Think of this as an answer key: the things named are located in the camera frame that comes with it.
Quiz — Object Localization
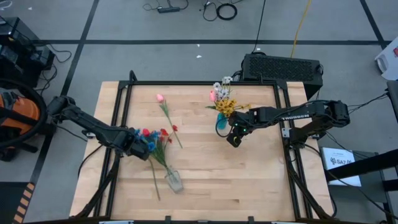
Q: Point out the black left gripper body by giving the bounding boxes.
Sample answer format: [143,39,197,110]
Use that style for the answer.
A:
[119,126,153,162]

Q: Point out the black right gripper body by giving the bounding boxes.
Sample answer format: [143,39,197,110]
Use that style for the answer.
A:
[229,107,265,135]

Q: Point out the yellow artificial flower bunch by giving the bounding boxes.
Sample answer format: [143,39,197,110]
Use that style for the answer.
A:
[205,98,251,118]

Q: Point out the blue glass vase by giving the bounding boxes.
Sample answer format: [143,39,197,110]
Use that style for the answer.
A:
[216,112,230,131]

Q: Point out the white artificial flower bunch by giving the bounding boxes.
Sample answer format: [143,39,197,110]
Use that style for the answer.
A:
[213,75,234,101]

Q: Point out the red artificial flower bunch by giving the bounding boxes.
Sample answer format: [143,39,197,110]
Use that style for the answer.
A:
[154,124,179,170]

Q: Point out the clear cut-glass vase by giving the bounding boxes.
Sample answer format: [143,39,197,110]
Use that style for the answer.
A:
[164,167,185,194]

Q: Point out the black computer case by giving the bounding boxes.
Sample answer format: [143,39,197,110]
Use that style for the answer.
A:
[241,52,325,101]

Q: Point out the white paper sheet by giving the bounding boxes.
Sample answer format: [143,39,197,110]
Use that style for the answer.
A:
[320,146,363,188]

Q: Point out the orange vacuum cleaner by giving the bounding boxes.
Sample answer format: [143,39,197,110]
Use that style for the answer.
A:
[0,77,50,162]

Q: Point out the black side table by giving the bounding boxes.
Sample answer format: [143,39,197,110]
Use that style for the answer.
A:
[323,80,398,224]

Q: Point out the black power strip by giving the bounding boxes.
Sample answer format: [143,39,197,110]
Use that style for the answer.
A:
[157,6,182,14]

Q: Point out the black equipment stack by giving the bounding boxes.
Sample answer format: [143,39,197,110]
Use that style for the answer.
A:
[0,17,56,88]

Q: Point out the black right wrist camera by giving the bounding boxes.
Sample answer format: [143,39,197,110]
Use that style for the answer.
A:
[226,133,243,149]

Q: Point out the black floor cable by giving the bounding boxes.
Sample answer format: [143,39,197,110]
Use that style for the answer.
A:
[251,0,267,54]

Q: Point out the coiled black cable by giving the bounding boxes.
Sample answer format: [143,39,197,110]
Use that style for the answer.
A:
[215,2,238,22]

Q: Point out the yellow cable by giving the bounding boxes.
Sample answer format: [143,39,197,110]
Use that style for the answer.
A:
[290,0,313,59]

